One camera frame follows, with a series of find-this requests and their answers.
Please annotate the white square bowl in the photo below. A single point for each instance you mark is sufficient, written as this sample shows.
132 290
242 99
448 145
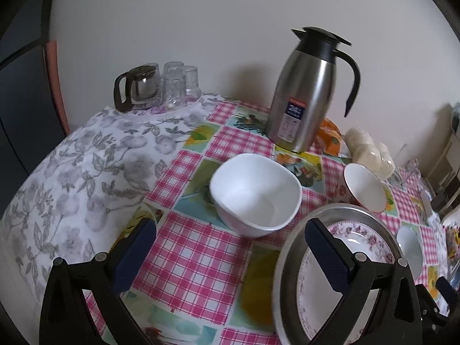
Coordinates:
251 194

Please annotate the stainless steel basin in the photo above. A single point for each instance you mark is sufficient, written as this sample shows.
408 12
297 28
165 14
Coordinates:
287 294

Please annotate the stainless steel thermos jug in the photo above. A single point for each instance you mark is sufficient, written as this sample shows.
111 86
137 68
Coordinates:
302 97

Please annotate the dark cabinet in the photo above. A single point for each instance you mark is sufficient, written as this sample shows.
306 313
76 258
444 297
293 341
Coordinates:
21 115

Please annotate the black charger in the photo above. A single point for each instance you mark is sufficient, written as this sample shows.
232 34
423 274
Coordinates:
440 201

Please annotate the pink checked tablecloth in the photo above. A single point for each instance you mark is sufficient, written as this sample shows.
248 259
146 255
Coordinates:
194 258

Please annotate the orange snack packet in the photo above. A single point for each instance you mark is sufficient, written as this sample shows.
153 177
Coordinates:
329 136

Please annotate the clear drinking glass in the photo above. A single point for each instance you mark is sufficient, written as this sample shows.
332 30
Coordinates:
172 90
192 81
174 67

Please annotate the white chair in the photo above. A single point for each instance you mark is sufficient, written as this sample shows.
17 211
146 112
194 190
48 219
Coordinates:
453 151

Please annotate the bag of steamed buns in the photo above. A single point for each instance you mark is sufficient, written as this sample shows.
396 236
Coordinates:
366 151

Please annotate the grey floral cloth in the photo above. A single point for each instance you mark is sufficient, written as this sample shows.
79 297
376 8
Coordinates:
72 172

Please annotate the strawberry print bowl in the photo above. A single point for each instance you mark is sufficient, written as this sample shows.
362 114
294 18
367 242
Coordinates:
363 187

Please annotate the round floral rim plate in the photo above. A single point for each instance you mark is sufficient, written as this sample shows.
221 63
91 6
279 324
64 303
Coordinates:
363 239

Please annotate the small red print bowl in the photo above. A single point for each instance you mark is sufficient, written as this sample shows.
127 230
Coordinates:
409 251

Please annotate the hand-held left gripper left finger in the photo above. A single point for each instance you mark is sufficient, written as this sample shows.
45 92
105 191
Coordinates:
133 255

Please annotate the clear glass mug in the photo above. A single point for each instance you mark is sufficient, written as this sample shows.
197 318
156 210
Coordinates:
409 172

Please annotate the yellow snack packet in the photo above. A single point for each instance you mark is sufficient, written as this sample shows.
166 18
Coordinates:
453 240

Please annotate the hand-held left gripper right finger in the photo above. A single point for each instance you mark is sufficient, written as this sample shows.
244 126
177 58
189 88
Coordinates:
327 258

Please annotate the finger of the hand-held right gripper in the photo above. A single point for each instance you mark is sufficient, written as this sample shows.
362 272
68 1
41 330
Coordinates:
445 289

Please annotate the salmon pink board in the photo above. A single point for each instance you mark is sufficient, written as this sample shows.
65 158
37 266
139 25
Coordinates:
55 79

